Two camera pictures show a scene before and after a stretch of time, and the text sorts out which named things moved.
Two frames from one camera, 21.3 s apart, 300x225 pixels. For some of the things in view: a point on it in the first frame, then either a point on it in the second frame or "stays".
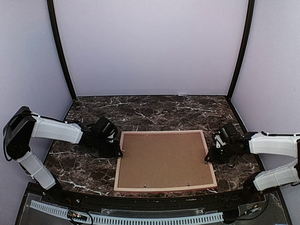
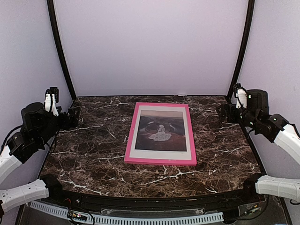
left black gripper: (115, 153) → (74, 119)
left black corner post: (51, 7) stays
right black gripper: (213, 157) → (231, 118)
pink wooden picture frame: (162, 188) → (161, 133)
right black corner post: (246, 38) stays
